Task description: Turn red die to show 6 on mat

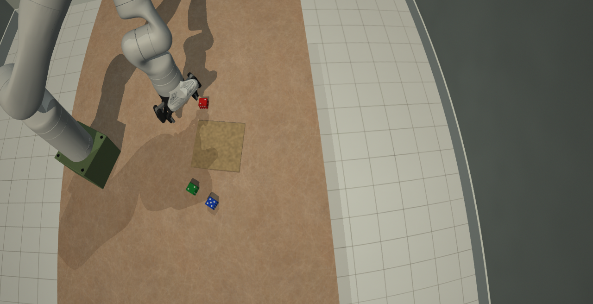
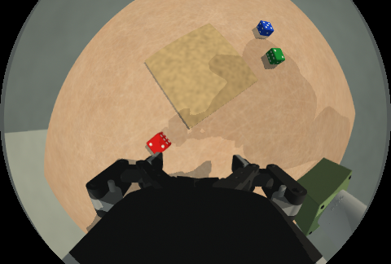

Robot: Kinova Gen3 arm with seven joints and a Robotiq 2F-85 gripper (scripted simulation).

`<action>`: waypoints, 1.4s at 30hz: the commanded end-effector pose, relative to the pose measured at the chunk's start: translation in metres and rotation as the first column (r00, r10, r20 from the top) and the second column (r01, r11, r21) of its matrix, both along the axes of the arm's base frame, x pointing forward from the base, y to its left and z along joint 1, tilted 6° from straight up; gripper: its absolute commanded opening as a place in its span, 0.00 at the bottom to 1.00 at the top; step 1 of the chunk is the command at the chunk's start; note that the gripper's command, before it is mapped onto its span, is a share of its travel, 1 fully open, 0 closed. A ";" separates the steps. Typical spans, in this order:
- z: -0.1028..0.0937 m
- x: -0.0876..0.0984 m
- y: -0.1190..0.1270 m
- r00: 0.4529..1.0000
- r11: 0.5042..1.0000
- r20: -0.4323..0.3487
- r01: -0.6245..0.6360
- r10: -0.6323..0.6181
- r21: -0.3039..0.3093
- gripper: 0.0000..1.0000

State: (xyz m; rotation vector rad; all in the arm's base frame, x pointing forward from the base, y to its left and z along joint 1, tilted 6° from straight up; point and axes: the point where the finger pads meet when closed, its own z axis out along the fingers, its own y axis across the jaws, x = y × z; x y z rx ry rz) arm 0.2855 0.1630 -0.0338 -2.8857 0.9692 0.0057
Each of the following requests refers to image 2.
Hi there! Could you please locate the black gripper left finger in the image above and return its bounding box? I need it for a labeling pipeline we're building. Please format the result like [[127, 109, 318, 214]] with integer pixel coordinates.
[[86, 152, 184, 218]]

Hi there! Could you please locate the olive-tan square mat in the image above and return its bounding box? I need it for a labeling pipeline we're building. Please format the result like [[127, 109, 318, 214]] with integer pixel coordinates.
[[144, 23, 258, 128]]

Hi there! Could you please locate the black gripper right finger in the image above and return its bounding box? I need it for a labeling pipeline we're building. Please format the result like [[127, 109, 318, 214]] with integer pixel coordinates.
[[213, 155, 307, 221]]

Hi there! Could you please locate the red die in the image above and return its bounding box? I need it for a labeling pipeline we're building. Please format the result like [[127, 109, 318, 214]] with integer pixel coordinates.
[[147, 132, 171, 154]]

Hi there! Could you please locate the blue die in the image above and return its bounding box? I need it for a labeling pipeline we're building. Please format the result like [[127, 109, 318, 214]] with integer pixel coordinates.
[[257, 20, 274, 36]]

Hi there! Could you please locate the green die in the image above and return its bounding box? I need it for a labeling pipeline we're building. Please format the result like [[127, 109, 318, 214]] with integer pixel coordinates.
[[266, 48, 285, 64]]

